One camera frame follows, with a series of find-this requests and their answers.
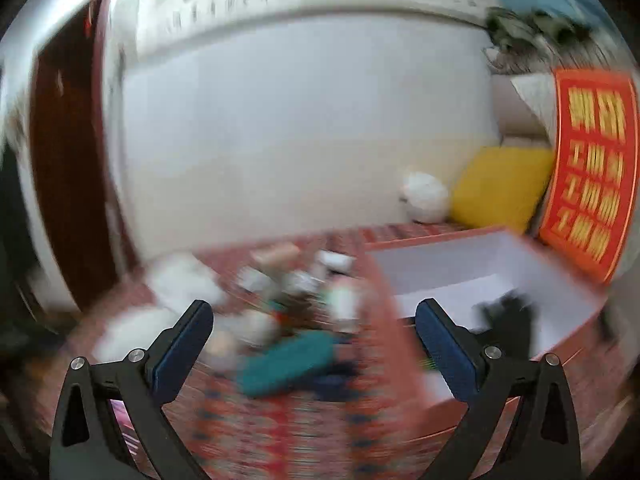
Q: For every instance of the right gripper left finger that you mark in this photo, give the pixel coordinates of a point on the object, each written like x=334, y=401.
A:
x=87, y=442

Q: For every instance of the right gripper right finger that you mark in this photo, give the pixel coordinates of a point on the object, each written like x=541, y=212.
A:
x=485, y=371

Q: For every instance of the teal pouch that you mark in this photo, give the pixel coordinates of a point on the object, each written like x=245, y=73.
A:
x=287, y=363

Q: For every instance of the large white plush bear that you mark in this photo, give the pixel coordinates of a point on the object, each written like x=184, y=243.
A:
x=176, y=281

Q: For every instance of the pink cardboard box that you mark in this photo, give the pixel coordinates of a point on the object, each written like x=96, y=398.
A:
x=276, y=256

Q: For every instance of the patterned red bedspread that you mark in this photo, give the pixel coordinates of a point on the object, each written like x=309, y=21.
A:
x=296, y=436

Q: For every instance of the pink storage box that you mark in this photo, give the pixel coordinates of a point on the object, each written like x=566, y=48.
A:
x=461, y=271

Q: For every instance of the red sign with yellow characters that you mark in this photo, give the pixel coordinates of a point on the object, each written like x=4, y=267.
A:
x=595, y=179

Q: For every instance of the yellow cushion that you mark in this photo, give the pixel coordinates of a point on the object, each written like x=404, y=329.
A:
x=502, y=186

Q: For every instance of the small white round plush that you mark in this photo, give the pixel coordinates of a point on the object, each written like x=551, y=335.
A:
x=425, y=198

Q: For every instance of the beige pillow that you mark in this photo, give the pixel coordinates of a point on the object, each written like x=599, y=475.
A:
x=525, y=109

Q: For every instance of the dark red door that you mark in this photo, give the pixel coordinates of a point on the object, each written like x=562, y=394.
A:
x=68, y=156

